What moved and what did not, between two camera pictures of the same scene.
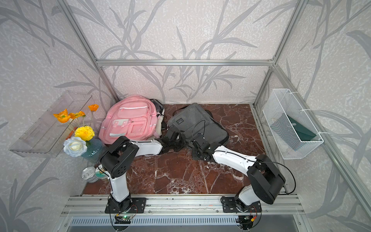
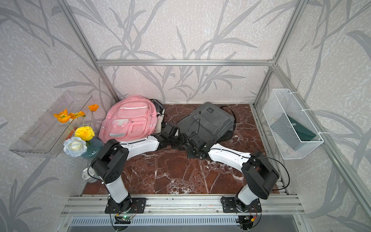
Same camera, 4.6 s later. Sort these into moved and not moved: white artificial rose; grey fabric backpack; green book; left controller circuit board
Moved: grey fabric backpack
Not moved: white artificial rose; left controller circuit board; green book
